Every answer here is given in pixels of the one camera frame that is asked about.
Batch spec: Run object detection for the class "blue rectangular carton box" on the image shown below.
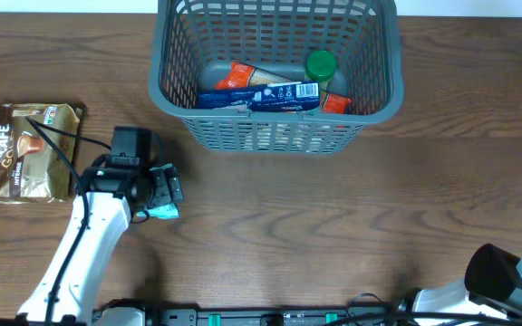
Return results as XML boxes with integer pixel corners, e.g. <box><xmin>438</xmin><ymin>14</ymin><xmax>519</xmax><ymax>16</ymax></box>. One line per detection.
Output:
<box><xmin>197</xmin><ymin>81</ymin><xmax>321</xmax><ymax>112</ymax></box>

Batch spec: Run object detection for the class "orange biscuit packet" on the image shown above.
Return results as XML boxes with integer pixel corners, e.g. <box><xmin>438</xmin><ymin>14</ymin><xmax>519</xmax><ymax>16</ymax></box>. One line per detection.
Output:
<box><xmin>215</xmin><ymin>62</ymin><xmax>352</xmax><ymax>114</ymax></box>

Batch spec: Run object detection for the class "grey plastic lattice basket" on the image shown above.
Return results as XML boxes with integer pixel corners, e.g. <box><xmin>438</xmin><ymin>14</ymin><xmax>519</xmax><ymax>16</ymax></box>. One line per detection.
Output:
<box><xmin>148</xmin><ymin>0</ymin><xmax>404</xmax><ymax>154</ymax></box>

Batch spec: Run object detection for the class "gold Nescafe coffee bag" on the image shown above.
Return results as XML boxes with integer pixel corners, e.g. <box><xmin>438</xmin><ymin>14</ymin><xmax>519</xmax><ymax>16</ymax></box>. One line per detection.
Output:
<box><xmin>0</xmin><ymin>103</ymin><xmax>82</xmax><ymax>204</ymax></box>

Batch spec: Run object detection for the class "teal snack packet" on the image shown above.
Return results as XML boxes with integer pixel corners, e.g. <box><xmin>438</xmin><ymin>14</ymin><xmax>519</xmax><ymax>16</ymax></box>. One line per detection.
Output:
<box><xmin>136</xmin><ymin>203</ymin><xmax>179</xmax><ymax>220</ymax></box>

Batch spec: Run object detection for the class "green lidded jar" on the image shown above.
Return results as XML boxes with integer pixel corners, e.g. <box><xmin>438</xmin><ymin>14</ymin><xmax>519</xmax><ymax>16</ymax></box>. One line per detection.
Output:
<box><xmin>304</xmin><ymin>50</ymin><xmax>337</xmax><ymax>91</ymax></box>

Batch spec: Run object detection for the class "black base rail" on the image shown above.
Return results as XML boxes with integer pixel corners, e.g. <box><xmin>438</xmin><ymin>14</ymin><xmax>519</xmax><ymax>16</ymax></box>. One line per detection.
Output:
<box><xmin>92</xmin><ymin>303</ymin><xmax>496</xmax><ymax>326</ymax></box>

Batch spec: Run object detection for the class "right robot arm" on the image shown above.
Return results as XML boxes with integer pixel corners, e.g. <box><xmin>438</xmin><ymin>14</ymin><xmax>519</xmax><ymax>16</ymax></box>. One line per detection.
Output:
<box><xmin>399</xmin><ymin>244</ymin><xmax>522</xmax><ymax>326</ymax></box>

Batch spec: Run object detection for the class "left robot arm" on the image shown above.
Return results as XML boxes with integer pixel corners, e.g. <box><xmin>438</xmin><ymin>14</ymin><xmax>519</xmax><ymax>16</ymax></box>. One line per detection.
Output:
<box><xmin>0</xmin><ymin>164</ymin><xmax>183</xmax><ymax>325</ymax></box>

